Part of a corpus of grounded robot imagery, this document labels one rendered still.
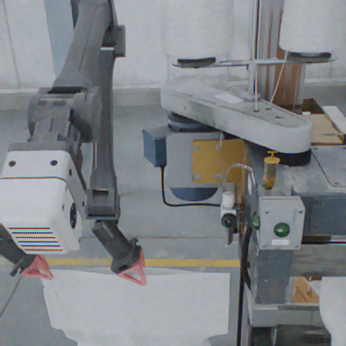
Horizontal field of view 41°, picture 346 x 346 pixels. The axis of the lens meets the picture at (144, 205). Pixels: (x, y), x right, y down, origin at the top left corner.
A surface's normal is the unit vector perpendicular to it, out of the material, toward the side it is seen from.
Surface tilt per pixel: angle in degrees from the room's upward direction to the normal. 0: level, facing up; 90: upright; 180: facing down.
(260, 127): 90
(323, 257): 90
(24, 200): 30
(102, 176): 69
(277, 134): 90
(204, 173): 90
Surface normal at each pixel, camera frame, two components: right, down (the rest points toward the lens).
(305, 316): -0.10, 0.48
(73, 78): -0.06, -0.64
